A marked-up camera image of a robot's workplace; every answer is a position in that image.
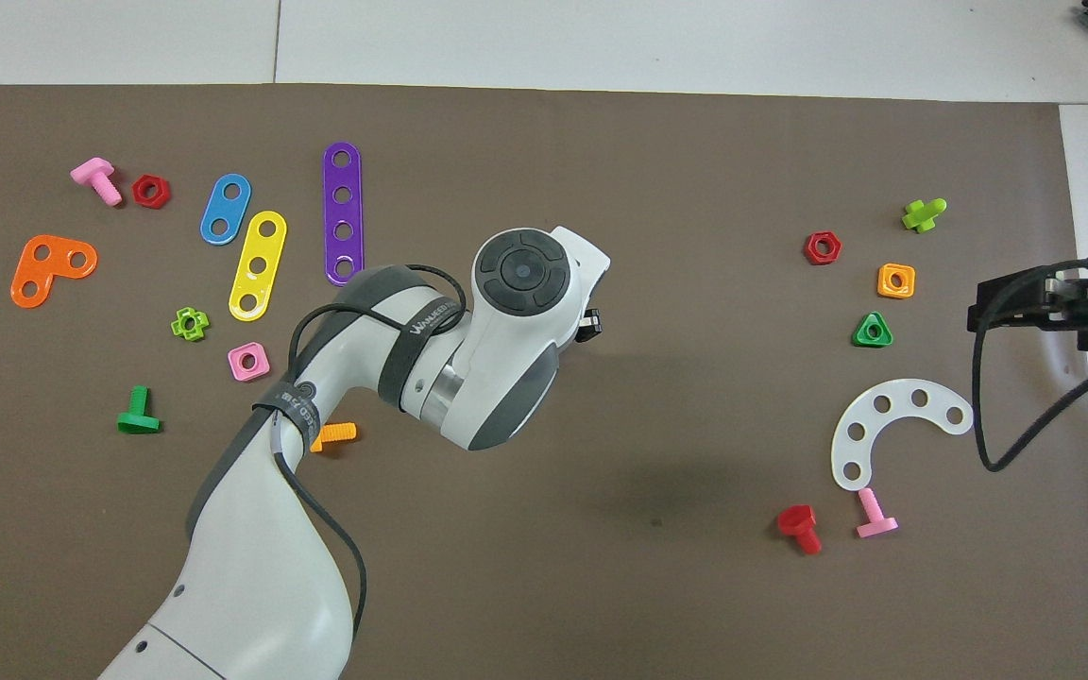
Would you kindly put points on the orange square plastic nut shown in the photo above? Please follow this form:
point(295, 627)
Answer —
point(884, 290)

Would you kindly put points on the dark green plastic bolt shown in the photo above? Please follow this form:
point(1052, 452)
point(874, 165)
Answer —
point(138, 420)

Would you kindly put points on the purple four-hole plate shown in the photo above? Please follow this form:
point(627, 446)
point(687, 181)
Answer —
point(343, 177)

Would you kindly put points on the green triangular plastic nut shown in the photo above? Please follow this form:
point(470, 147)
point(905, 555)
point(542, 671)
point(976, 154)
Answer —
point(884, 340)

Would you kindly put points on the pink square plastic nut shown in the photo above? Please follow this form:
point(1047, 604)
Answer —
point(235, 368)

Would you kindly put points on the lime green cross nut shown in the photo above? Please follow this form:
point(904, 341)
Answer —
point(201, 322)

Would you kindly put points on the lime green plastic bolt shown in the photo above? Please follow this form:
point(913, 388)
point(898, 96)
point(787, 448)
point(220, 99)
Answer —
point(922, 217)

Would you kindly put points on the orange angled three-hole plate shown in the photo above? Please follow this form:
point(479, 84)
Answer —
point(59, 255)

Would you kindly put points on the brown table mat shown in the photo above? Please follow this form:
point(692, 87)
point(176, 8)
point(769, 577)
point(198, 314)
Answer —
point(544, 586)

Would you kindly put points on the blue two-hole plate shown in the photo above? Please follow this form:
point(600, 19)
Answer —
point(226, 209)

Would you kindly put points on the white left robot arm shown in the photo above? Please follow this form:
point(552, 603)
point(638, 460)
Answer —
point(251, 567)

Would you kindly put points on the small pink plastic bolt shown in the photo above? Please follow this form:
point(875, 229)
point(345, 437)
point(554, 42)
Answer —
point(875, 518)

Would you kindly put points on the large pink plastic bolt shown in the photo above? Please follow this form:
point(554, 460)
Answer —
point(95, 175)

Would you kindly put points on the white curved five-hole plate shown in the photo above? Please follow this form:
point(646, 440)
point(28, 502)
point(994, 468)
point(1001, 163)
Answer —
point(901, 399)

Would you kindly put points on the orange plastic bolt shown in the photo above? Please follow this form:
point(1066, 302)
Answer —
point(341, 433)

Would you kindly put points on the red plastic bolt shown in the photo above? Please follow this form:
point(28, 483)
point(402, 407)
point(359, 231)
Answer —
point(797, 519)

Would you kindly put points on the yellow three-hole plate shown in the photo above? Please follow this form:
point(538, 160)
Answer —
point(263, 247)

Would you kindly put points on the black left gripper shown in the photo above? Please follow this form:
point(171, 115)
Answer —
point(589, 326)

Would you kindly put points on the red hexagonal plastic nut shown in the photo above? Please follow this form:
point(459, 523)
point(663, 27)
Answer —
point(164, 194)
point(834, 253)

